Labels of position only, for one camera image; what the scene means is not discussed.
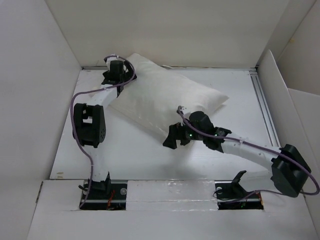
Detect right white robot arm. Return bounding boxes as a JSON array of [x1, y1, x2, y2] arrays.
[[162, 111, 311, 198]]

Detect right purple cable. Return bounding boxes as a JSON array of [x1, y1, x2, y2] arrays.
[[176, 106, 320, 203]]

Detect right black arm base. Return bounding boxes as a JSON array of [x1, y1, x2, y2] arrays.
[[212, 170, 264, 210]]

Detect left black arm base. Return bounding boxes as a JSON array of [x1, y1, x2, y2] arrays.
[[78, 173, 128, 211]]

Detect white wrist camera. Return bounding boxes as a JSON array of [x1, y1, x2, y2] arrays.
[[177, 106, 189, 115], [103, 54, 119, 63]]

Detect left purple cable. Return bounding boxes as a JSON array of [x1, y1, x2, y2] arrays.
[[69, 56, 137, 208]]

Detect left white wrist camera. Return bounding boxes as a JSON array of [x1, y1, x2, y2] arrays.
[[103, 54, 119, 63]]

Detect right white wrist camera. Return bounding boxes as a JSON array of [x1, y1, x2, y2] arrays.
[[177, 106, 189, 115]]

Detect cream pillowcase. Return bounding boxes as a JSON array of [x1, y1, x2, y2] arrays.
[[110, 53, 229, 137]]

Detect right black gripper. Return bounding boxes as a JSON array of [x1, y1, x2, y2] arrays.
[[162, 117, 206, 149]]

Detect purple cable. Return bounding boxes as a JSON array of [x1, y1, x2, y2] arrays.
[[176, 106, 320, 203], [69, 56, 137, 208]]

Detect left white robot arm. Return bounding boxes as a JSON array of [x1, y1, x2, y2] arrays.
[[70, 55, 137, 199]]

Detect aluminium rail right side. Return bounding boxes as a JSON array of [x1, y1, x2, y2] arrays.
[[249, 69, 281, 147]]

